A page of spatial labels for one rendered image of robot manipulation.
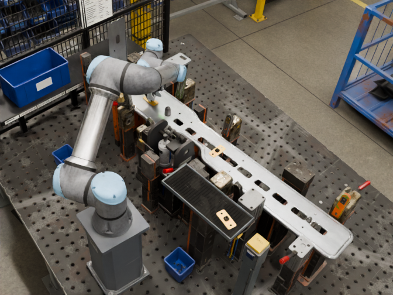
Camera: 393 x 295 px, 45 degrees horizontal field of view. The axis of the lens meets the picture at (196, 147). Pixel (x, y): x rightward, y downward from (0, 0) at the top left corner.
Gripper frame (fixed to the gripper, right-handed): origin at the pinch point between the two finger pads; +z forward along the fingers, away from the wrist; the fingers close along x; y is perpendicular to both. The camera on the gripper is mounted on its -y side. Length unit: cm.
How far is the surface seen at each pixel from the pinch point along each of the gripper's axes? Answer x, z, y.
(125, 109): -17.0, -2.7, 0.6
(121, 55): 3.7, -9.1, -26.6
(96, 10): 10, -20, -55
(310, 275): -5, 26, 112
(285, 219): -7, 1, 92
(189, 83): 21.4, -2.2, 6.7
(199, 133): 2.1, 2.0, 33.1
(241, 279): -37, 11, 95
